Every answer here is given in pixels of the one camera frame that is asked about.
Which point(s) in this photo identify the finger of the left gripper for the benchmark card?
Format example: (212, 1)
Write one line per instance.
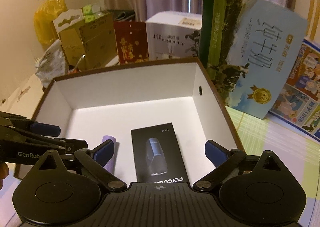
(43, 129)
(62, 145)

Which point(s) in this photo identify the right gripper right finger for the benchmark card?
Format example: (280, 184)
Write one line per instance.
(225, 161)

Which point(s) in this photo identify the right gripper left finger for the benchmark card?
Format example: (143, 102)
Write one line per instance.
(92, 162)

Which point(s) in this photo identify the purple cosmetic tube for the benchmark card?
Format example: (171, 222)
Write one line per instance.
(110, 154)

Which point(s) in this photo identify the black shaver box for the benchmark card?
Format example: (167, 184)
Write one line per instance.
(157, 155)

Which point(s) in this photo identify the person's left hand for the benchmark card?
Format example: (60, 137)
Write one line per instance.
(4, 172)

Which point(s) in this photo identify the brown open storage box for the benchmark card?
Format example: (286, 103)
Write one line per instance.
(115, 100)

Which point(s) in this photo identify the crumpled white plastic bag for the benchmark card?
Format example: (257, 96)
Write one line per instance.
(52, 64)

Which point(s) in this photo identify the plaid tablecloth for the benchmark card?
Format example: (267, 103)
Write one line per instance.
(260, 192)

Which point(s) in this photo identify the blue cartoon milk box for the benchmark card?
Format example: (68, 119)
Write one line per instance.
(298, 101)

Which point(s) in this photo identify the brown cardboard box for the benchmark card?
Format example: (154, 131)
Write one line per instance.
(87, 42)

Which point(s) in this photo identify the yellow plastic bag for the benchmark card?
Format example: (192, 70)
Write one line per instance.
(43, 20)

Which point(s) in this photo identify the green blue milk carton box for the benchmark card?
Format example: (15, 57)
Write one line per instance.
(248, 48)

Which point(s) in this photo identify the dark red gift box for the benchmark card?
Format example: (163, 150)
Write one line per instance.
(132, 42)

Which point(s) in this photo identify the green tissue packs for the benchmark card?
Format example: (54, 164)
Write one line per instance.
(92, 12)

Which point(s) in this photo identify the white humidifier box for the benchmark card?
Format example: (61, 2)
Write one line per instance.
(173, 34)

